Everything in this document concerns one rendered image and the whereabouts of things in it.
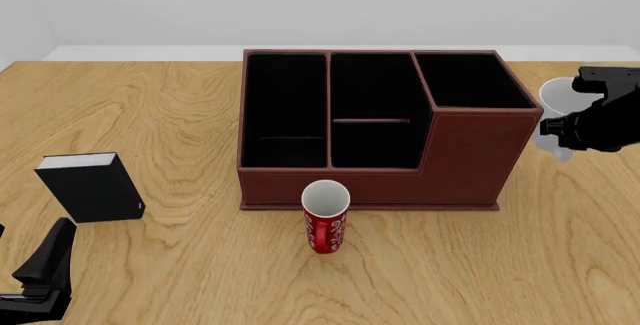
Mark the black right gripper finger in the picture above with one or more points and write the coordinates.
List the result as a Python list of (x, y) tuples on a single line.
[(585, 130), (607, 79)]

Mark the black book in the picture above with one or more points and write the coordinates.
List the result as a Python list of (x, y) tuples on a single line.
[(92, 193)]

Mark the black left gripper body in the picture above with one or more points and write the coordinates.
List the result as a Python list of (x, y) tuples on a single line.
[(30, 308)]

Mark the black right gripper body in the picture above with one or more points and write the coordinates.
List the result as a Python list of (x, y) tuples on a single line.
[(632, 118)]

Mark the red mug with white pattern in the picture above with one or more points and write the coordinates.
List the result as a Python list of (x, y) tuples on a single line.
[(326, 233)]

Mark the red-brown desk caddy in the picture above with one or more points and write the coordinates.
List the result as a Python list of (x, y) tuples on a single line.
[(470, 152)]

